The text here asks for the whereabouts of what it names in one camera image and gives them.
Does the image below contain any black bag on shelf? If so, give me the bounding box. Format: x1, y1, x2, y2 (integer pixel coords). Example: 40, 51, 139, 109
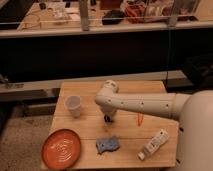
102, 10, 124, 25

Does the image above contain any white plastic bottle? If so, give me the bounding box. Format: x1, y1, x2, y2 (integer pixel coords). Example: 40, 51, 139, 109
138, 129, 169, 160

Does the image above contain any black eraser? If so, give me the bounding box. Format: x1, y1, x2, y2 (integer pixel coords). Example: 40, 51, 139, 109
104, 115, 111, 123

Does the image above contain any orange carrot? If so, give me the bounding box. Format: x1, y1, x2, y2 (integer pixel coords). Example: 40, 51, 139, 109
137, 113, 144, 126

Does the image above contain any orange plate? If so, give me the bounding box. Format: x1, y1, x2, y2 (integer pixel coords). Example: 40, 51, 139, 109
41, 129, 81, 170

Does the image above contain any orange tool on shelf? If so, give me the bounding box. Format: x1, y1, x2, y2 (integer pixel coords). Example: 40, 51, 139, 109
125, 4, 145, 23

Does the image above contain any wooden table board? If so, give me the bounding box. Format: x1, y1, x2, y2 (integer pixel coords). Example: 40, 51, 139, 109
50, 81, 178, 169

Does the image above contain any metal rail beam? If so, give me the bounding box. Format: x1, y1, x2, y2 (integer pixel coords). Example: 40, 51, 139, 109
0, 70, 188, 102

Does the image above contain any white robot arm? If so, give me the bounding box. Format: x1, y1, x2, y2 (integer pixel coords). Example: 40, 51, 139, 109
95, 80, 213, 171

